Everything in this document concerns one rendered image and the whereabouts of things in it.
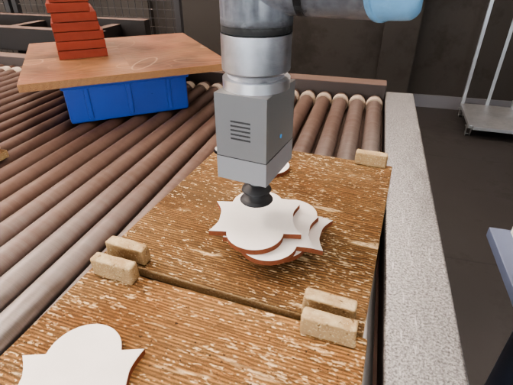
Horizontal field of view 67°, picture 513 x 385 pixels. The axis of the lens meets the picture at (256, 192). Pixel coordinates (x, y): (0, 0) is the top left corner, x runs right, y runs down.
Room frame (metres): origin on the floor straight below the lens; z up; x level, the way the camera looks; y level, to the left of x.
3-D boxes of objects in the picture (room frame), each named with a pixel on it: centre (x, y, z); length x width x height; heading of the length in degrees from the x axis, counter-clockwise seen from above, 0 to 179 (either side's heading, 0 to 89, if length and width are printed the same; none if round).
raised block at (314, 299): (0.30, -0.08, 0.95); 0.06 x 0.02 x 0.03; 69
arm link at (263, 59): (0.43, 0.00, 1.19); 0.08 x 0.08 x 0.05
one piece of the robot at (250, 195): (0.43, 0.00, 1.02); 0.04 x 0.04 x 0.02
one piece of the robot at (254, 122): (0.44, 0.01, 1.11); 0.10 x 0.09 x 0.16; 65
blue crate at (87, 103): (1.10, 0.38, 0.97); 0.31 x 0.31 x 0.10; 24
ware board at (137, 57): (1.17, 0.39, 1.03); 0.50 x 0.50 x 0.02; 24
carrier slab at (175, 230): (0.53, -0.02, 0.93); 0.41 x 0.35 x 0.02; 159
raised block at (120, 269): (0.36, 0.18, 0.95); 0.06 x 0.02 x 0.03; 71
